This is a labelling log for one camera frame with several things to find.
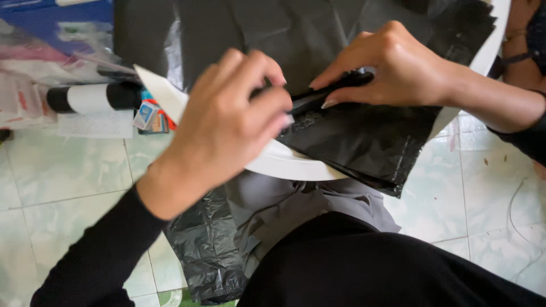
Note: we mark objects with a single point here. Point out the grey cloth garment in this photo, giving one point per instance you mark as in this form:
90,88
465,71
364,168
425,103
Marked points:
281,204

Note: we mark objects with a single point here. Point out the person's left hand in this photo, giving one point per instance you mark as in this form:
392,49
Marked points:
217,128

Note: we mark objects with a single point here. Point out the crumpled black plastic bag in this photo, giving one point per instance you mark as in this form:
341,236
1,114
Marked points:
204,251

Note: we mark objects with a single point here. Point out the person's black trousers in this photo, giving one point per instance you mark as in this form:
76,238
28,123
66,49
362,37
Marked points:
384,268

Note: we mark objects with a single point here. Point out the person's left fingers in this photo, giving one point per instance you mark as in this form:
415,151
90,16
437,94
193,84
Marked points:
273,106

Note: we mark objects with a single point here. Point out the heap of clear plastic bags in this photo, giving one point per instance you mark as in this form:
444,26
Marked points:
38,64

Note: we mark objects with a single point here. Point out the black and white paper roll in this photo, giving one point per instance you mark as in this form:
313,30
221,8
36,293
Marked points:
91,98

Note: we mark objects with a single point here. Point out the white printed paper sheet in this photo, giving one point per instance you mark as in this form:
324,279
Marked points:
96,124

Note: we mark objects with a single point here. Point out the stack of black plastic sheets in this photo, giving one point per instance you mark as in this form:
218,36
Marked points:
273,38

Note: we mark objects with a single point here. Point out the person's right hand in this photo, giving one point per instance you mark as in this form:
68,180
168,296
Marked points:
405,68

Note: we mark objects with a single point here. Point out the blue plastic sheet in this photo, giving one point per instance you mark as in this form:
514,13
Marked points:
38,21

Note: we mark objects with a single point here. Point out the small colourful packets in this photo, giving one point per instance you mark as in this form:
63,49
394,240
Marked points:
149,117

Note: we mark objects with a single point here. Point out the black plastic mailer bag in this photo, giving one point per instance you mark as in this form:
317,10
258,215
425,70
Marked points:
362,140

